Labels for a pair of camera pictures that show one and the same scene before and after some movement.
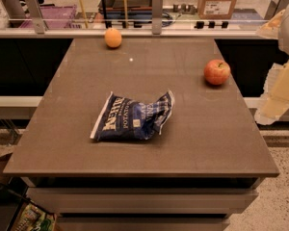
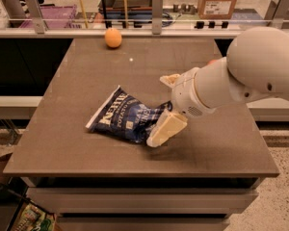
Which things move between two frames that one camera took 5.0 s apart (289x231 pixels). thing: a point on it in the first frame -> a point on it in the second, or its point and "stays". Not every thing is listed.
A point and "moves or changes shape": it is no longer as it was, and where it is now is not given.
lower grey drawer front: (141, 223) stays
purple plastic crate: (53, 12) stays
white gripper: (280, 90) -> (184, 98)
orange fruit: (113, 38) stays
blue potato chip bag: (124, 119) moves or changes shape
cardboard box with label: (218, 2) stays
